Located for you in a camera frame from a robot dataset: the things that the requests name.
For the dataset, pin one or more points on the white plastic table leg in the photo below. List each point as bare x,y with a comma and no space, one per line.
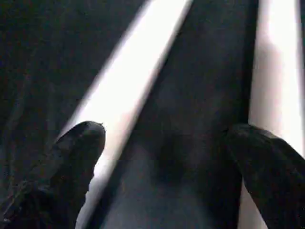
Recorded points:
133,66
274,71

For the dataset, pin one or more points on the black table mat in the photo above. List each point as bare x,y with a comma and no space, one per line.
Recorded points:
202,71

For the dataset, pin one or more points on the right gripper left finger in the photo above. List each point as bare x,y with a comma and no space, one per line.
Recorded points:
59,181

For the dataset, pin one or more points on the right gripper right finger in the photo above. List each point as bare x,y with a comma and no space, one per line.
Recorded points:
274,181

